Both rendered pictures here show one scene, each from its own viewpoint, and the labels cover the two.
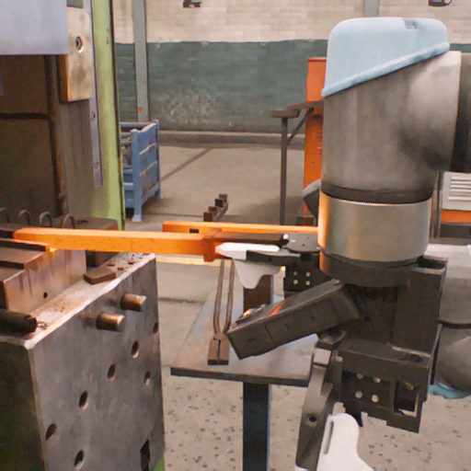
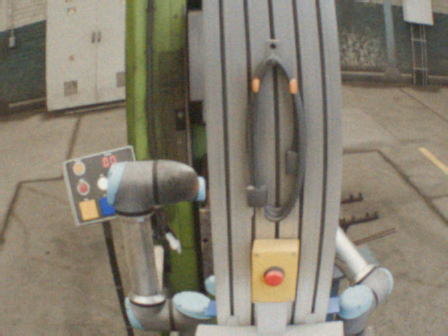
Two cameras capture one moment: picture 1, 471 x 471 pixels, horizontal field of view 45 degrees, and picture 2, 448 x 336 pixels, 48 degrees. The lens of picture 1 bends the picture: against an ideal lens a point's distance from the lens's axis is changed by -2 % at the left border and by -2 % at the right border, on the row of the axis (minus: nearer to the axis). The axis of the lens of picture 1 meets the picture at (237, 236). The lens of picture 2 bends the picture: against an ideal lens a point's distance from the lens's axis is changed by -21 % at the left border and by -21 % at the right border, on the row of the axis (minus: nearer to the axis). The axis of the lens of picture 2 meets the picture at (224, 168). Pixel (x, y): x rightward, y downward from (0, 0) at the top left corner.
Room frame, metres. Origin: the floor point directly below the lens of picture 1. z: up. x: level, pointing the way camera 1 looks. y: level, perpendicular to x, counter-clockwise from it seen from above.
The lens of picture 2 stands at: (-0.03, -2.00, 2.01)
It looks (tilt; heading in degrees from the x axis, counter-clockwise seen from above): 21 degrees down; 71
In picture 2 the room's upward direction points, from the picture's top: 2 degrees counter-clockwise
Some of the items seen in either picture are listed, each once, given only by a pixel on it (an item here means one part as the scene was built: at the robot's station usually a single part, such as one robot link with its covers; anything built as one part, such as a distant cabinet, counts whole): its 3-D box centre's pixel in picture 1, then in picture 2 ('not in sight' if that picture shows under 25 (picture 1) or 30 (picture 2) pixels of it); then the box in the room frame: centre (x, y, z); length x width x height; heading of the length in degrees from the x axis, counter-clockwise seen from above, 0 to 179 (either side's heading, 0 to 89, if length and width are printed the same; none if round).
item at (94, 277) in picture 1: (99, 275); not in sight; (0.88, 0.23, 0.92); 0.04 x 0.03 x 0.01; 131
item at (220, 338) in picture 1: (224, 300); (351, 244); (1.30, 0.03, 0.69); 0.60 x 0.04 x 0.01; 179
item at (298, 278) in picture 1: (329, 270); not in sight; (0.70, -0.12, 1.00); 0.12 x 0.08 x 0.09; 72
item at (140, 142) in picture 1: (83, 166); not in sight; (4.85, 1.32, 0.36); 1.20 x 0.80 x 0.72; 84
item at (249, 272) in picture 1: (247, 267); not in sight; (0.71, -0.01, 1.00); 0.09 x 0.03 x 0.06; 75
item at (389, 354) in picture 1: (375, 330); (154, 221); (0.38, -0.10, 1.07); 0.09 x 0.08 x 0.12; 64
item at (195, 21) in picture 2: not in sight; (232, 46); (0.90, 0.47, 1.56); 0.42 x 0.39 x 0.40; 72
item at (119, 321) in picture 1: (111, 322); not in sight; (0.81, 0.20, 0.87); 0.04 x 0.03 x 0.03; 72
